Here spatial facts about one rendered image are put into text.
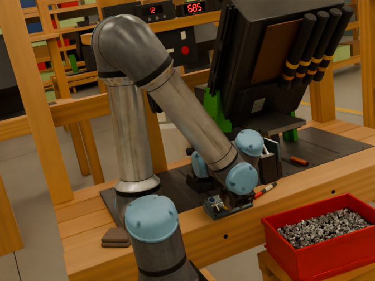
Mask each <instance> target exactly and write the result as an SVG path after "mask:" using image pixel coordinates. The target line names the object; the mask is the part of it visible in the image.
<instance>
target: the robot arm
mask: <svg viewBox="0 0 375 281"><path fill-rule="evenodd" d="M90 44H91V48H92V52H93V54H94V56H95V59H96V63H97V70H98V78H99V79H100V80H101V81H102V82H104V83H105V84H106V87H107V94H108V102H109V110H110V117H111V122H112V129H113V137H114V145H115V149H116V157H117V165H118V172H119V180H118V181H117V182H116V183H115V185H114V188H115V193H116V198H115V210H116V214H117V216H118V218H119V220H120V221H121V223H122V225H123V227H124V229H125V231H126V233H127V235H128V237H129V239H130V241H131V244H132V247H133V252H134V255H135V258H136V262H137V266H138V271H139V272H138V281H199V277H198V274H197V273H196V271H195V269H194V268H193V266H192V265H191V264H190V262H189V260H188V259H187V257H186V252H185V247H184V242H183V239H182V234H181V229H180V224H179V216H178V213H177V210H176V208H175V205H174V203H173V202H172V201H171V200H170V199H169V198H168V197H166V196H163V195H162V193H161V184H160V179H159V178H158V177H157V176H156V175H154V174H153V169H152V159H151V150H150V141H149V136H148V126H147V117H146V108H145V99H144V93H143V89H145V90H146V91H147V92H148V93H149V94H150V96H151V97H152V98H153V100H154V101H155V102H156V103H157V104H158V106H159V107H160V108H161V109H162V110H163V111H164V113H165V114H166V115H167V116H168V118H169V119H170V120H171V121H172V122H173V124H174V125H175V126H176V127H177V129H178V130H179V131H180V132H181V134H182V135H183V136H184V137H185V138H186V140H187V141H188V142H189V143H190V144H191V145H192V147H193V148H194V149H195V150H196V151H194V152H193V153H192V155H191V163H192V167H193V170H194V172H195V174H196V175H197V177H199V178H204V177H209V176H212V177H214V178H215V179H216V180H218V181H219V182H220V183H222V185H221V187H219V191H218V195H219V197H220V199H221V201H222V202H223V204H224V206H226V207H227V208H228V210H229V211H230V212H232V210H233V209H234V208H236V207H239V208H240V209H242V207H243V205H246V204H249V203H250V202H251V203H252V202H253V199H254V197H255V194H256V193H255V191H254V190H253V189H254V188H255V187H256V185H257V182H258V173H257V171H256V167H257V164H258V161H259V158H260V156H261V154H262V150H263V144H264V140H263V138H262V136H261V135H260V134H259V133H258V132H256V131H255V130H251V129H245V130H242V131H241V132H239V133H238V135H237V136H236V138H235V140H233V141H229V140H228V138H227V137H226V136H225V135H224V133H223V132H222V131H221V129H220V128H219V127H218V125H217V124H216V123H215V121H214V120H213V119H212V117H211V116H210V115H209V113H208V112H207V111H206V110H205V108H204V107H203V106H202V104H201V103H200V101H198V99H197V98H196V96H195V95H194V94H193V92H192V91H191V90H190V89H189V87H188V86H187V85H186V84H185V82H184V81H183V79H182V78H181V77H180V75H179V74H178V73H177V72H176V70H175V69H174V68H173V62H174V60H173V58H172V57H171V56H170V54H169V53H168V52H167V50H166V49H165V47H164V46H163V44H162V43H161V42H160V40H159V39H158V37H157V36H156V35H155V33H154V32H153V31H152V30H151V28H150V27H149V26H148V24H147V23H146V22H144V21H143V20H141V19H140V18H138V17H136V16H133V15H130V14H120V15H117V16H110V17H107V18H105V19H103V20H102V21H100V22H99V23H98V24H97V25H96V27H95V29H94V30H93V33H92V36H91V41H90ZM232 204H233V205H232Z"/></svg>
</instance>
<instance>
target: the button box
mask: <svg viewBox="0 0 375 281"><path fill-rule="evenodd" d="M218 196H219V195H215V196H213V198H215V201H214V202H210V201H209V199H210V198H206V199H205V200H204V206H203V209H204V211H205V213H207V214H208V215H209V216H210V217H211V218H212V219H213V220H217V219H219V218H222V217H225V216H228V215H231V214H233V213H236V212H238V211H242V210H245V209H247V208H250V207H253V203H251V202H250V203H249V204H246V205H243V207H242V209H240V208H239V207H236V208H234V209H233V210H232V212H230V211H229V210H228V209H225V208H224V207H223V202H222V201H221V199H220V198H219V197H218ZM215 205H219V206H220V207H221V208H222V210H221V212H215V211H214V206H215Z"/></svg>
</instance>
